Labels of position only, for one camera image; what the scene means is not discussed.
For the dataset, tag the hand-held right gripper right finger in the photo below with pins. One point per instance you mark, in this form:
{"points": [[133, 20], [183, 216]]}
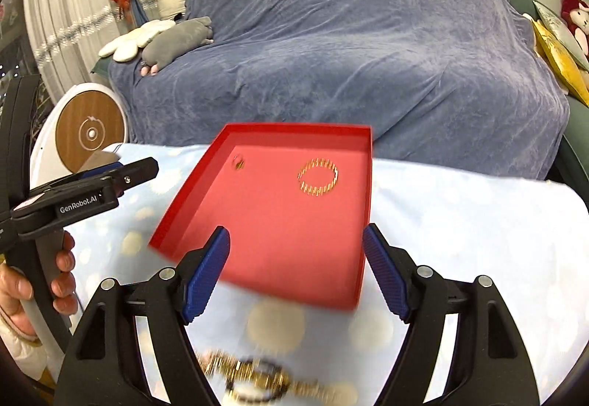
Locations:
{"points": [[386, 272]]}

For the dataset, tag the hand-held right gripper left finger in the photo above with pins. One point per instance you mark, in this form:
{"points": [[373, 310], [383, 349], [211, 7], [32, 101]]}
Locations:
{"points": [[209, 272]]}

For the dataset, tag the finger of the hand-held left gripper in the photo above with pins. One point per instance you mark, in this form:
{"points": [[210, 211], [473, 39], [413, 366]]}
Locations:
{"points": [[133, 176], [112, 166]]}

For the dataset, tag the red cardboard tray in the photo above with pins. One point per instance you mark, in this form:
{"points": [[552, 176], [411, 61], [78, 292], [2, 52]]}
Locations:
{"points": [[285, 226]]}

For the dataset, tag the person's left forearm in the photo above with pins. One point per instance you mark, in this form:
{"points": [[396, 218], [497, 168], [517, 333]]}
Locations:
{"points": [[18, 355]]}

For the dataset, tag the person's left hand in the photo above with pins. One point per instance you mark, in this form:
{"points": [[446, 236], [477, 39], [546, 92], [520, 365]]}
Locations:
{"points": [[14, 295]]}

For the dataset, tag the round white wood-top device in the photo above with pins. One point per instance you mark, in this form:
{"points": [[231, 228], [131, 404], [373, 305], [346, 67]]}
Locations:
{"points": [[92, 130]]}

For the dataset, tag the light blue patterned tablecloth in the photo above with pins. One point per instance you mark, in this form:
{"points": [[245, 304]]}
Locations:
{"points": [[460, 226]]}

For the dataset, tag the white flower cushion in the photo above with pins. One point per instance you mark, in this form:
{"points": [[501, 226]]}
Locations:
{"points": [[133, 40]]}

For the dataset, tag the grey plush toy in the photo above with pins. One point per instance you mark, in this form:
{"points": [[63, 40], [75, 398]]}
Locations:
{"points": [[175, 40]]}

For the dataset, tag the blue-grey sofa blanket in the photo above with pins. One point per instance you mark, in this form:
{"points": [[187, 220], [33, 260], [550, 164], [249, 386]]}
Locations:
{"points": [[345, 42]]}

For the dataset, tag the dark green sofa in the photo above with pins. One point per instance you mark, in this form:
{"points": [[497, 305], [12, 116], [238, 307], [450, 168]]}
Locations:
{"points": [[577, 134]]}

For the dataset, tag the yellow shiny pillow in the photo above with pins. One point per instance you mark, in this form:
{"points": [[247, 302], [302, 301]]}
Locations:
{"points": [[559, 61]]}

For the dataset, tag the silver shiny pillow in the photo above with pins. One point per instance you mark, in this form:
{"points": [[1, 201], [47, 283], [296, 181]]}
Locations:
{"points": [[552, 17]]}

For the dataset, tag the red monkey plush toy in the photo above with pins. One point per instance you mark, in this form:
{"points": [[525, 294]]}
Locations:
{"points": [[577, 17]]}

